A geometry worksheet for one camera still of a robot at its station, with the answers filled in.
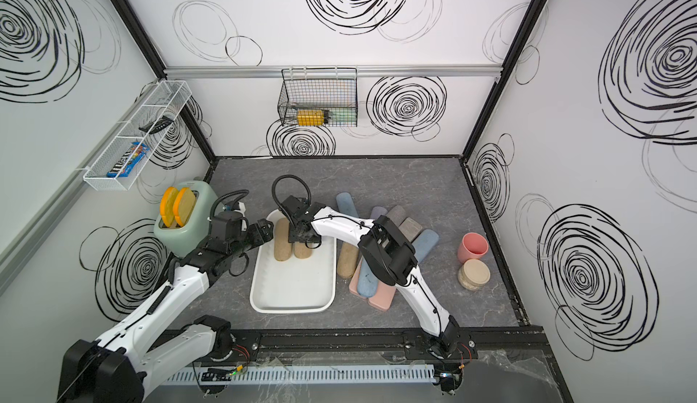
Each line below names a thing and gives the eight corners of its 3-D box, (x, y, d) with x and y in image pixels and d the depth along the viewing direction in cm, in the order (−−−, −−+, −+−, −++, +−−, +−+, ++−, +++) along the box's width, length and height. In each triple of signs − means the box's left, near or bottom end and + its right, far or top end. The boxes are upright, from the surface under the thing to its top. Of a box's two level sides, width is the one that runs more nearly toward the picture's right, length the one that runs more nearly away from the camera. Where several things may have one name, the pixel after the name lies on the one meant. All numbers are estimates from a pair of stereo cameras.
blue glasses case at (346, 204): (335, 217, 102) (335, 212, 100) (336, 196, 109) (336, 191, 106) (357, 217, 102) (358, 212, 100) (357, 196, 109) (357, 191, 106)
